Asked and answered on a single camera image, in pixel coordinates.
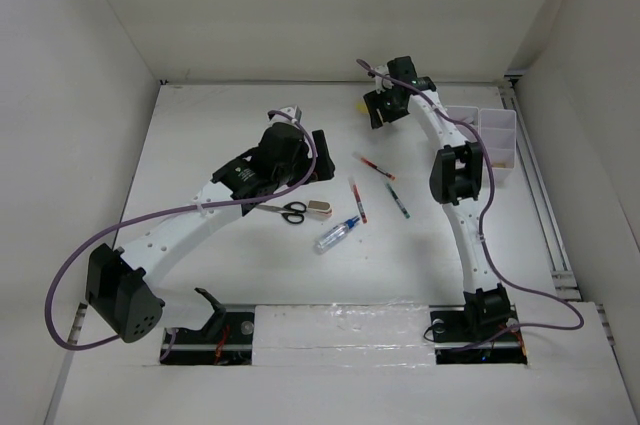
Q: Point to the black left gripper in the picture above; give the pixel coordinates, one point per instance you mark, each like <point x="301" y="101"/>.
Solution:
<point x="324" y="167"/>

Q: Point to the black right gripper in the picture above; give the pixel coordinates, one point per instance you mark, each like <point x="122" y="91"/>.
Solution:
<point x="373" y="100"/>

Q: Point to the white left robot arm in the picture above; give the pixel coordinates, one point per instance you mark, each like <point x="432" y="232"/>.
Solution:
<point x="123" y="284"/>

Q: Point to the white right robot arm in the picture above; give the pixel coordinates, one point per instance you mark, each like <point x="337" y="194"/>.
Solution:
<point x="460" y="158"/>

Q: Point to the red gel pen upper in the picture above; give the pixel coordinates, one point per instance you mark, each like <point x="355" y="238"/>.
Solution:
<point x="374" y="166"/>

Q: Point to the red gel pen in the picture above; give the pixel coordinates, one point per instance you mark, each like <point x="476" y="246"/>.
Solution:
<point x="358" y="200"/>
<point x="374" y="166"/>

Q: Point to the beige eraser block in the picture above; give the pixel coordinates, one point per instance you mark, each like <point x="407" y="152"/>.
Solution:
<point x="318" y="208"/>

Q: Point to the red gel pen lower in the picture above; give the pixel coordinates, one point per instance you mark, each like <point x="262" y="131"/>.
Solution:
<point x="358" y="200"/>

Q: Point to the clear glue bottle blue cap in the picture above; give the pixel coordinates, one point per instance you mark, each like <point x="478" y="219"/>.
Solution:
<point x="335" y="235"/>

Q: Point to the green gel pen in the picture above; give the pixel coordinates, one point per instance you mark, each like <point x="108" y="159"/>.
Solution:
<point x="397" y="200"/>

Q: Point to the white divided organizer left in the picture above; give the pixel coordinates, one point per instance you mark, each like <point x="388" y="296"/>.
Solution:
<point x="466" y="114"/>

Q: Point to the black handled scissors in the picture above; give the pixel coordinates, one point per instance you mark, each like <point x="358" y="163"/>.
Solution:
<point x="293" y="212"/>

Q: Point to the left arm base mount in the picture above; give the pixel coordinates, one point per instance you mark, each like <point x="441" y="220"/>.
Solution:
<point x="224" y="339"/>

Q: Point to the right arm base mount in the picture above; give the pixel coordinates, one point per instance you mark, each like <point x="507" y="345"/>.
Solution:
<point x="456" y="342"/>

